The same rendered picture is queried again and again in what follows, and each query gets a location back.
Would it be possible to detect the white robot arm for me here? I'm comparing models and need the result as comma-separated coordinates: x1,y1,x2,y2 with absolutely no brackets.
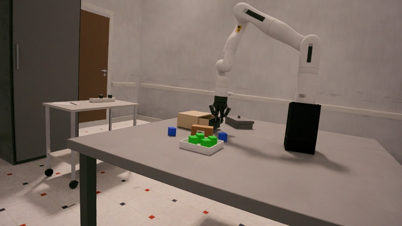
215,3,321,104

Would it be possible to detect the green block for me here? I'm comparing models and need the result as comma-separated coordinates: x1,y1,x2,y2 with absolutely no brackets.
188,136,198,145
200,139,212,148
208,136,218,146
196,133,205,143

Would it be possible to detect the small blue block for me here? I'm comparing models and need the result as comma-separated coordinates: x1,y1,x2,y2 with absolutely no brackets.
218,132,227,141
168,127,176,136

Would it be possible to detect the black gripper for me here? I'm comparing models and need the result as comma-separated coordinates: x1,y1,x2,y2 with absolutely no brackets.
209,96,231,124

